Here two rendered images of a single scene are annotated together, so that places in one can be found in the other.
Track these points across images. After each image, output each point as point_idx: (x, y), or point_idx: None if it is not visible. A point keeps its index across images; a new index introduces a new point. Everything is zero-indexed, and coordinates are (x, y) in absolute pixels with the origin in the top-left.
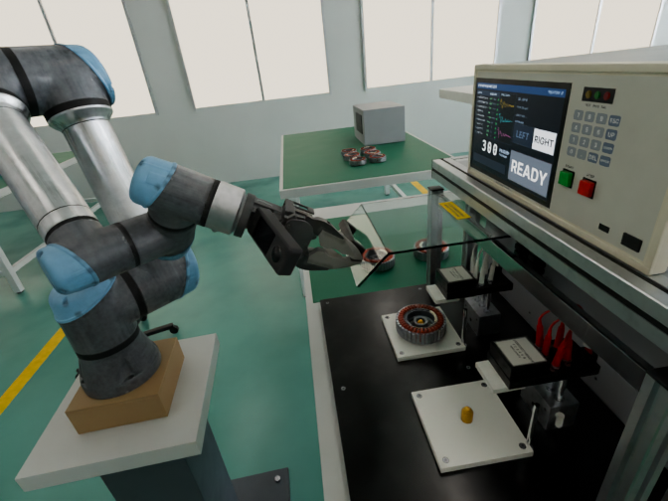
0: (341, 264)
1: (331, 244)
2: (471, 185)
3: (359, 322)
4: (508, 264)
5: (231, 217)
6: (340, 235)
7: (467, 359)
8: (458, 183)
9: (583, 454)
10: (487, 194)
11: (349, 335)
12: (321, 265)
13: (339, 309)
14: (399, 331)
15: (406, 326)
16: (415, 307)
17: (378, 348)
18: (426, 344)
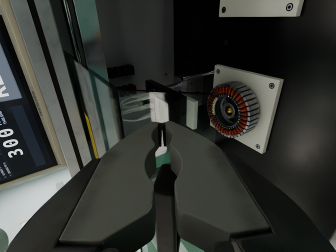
0: (189, 134)
1: (127, 179)
2: (58, 138)
3: (293, 167)
4: (91, 31)
5: None
6: (82, 169)
7: (221, 52)
8: (74, 161)
9: None
10: (46, 105)
11: (320, 158)
12: (233, 171)
13: (306, 207)
14: (255, 112)
15: (243, 108)
16: (223, 129)
17: (294, 112)
18: (241, 82)
